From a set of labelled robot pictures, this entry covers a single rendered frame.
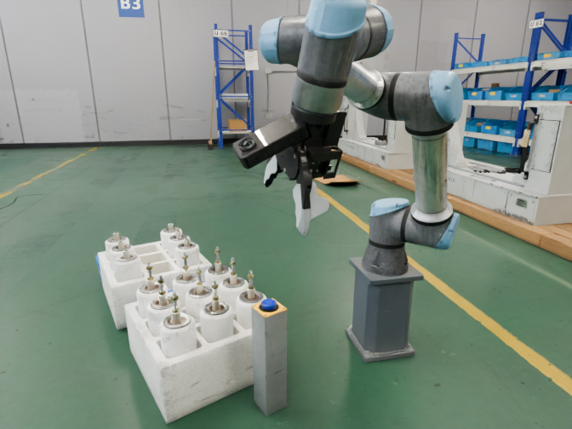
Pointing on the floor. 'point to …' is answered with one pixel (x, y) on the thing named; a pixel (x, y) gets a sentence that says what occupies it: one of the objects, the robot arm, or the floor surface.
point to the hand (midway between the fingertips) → (280, 211)
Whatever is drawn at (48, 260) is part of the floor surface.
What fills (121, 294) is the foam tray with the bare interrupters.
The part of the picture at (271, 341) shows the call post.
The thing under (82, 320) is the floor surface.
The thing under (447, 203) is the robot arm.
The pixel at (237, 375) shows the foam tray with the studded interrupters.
